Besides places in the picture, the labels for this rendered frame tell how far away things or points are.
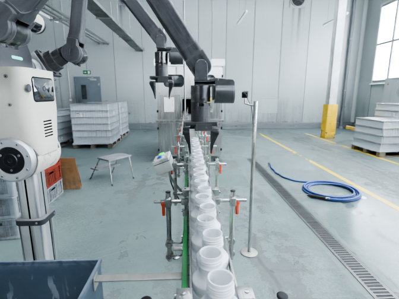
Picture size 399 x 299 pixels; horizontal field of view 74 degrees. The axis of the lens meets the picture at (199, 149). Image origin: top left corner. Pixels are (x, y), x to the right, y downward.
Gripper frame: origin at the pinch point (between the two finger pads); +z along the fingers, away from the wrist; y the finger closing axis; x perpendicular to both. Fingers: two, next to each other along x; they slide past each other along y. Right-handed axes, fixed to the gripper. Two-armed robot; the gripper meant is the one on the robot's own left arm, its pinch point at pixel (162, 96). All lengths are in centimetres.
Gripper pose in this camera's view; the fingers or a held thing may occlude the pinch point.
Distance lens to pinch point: 124.4
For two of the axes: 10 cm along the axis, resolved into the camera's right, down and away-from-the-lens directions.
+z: 0.0, 9.8, 2.0
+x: 0.4, 2.0, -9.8
